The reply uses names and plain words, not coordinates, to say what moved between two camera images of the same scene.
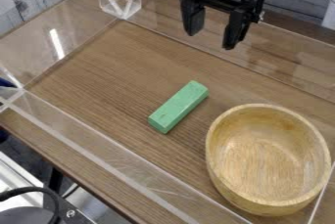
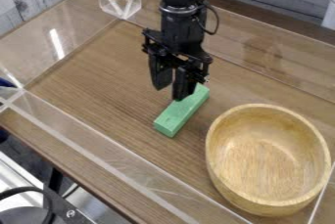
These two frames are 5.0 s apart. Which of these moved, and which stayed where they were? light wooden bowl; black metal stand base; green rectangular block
Moved: green rectangular block
Stayed: black metal stand base; light wooden bowl
